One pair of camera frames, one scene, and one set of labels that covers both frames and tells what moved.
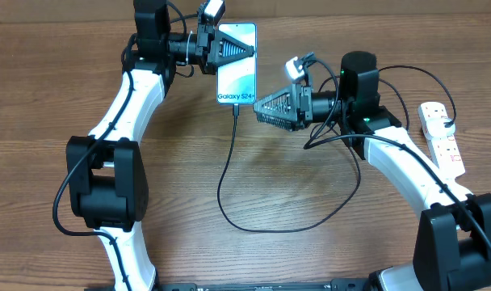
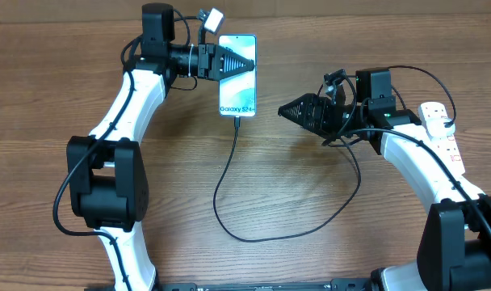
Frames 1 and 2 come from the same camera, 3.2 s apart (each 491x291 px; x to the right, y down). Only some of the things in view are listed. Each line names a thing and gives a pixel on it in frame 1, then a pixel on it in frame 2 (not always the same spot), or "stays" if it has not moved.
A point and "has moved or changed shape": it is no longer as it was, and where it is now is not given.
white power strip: (445, 149) stays
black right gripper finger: (283, 104) → (303, 111)
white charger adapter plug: (437, 130) stays
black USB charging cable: (300, 228) → (281, 238)
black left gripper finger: (227, 49) → (232, 63)
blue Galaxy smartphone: (237, 81) has moved or changed shape
